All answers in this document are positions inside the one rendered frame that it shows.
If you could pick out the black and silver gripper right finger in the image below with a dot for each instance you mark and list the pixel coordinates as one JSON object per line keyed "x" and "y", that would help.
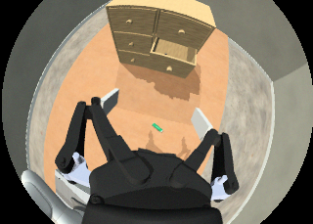
{"x": 223, "y": 182}

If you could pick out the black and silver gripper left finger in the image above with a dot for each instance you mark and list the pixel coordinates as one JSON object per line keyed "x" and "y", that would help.
{"x": 70, "y": 159}

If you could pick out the tall wooden chest of drawers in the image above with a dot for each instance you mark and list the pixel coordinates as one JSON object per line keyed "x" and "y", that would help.
{"x": 188, "y": 8}

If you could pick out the brown wooden drawer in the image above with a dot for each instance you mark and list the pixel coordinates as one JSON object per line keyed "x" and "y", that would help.
{"x": 133, "y": 41}
{"x": 134, "y": 58}
{"x": 192, "y": 32}
{"x": 134, "y": 19}
{"x": 180, "y": 59}

